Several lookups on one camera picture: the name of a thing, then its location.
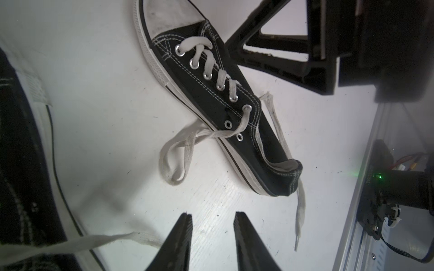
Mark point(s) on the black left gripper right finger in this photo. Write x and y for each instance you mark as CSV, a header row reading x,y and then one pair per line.
x,y
252,254

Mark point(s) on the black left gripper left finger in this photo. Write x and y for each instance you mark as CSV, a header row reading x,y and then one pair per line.
x,y
174,255

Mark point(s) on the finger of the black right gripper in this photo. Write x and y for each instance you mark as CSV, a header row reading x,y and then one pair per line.
x,y
308,61

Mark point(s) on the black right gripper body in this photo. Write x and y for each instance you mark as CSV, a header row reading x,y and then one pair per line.
x,y
387,44

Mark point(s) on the black canvas sneaker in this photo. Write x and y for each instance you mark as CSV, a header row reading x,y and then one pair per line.
x,y
188,58
38,230

